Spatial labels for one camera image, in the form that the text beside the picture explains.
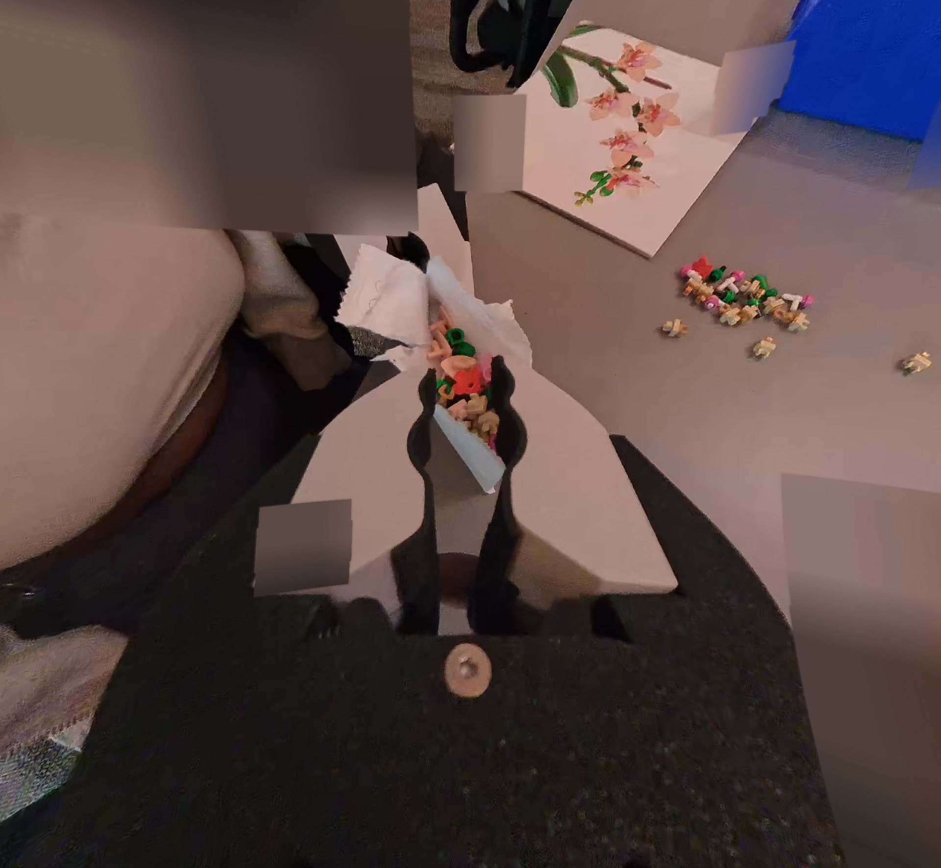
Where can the orchid picture instruction booklet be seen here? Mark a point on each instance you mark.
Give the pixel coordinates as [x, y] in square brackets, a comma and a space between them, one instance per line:
[559, 170]

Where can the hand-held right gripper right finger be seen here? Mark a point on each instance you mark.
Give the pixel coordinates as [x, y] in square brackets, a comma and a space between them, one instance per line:
[581, 500]

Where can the pile of mixed small bricks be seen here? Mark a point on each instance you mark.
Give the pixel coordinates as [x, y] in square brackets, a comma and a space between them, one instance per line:
[728, 291]

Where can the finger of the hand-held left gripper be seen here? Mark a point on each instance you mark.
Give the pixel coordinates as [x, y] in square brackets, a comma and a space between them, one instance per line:
[445, 236]

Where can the person's left forearm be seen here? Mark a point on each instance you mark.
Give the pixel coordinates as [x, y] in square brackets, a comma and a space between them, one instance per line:
[272, 287]

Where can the white paper bag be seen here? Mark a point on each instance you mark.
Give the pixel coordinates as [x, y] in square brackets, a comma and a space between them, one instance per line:
[382, 295]

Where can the person's dark trousers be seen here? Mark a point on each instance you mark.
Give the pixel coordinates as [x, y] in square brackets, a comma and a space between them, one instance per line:
[220, 442]

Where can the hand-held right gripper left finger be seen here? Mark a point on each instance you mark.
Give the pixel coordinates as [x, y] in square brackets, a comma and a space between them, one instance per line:
[367, 471]

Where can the blue plastic bin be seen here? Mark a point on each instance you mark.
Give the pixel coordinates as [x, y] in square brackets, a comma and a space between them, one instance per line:
[867, 16]

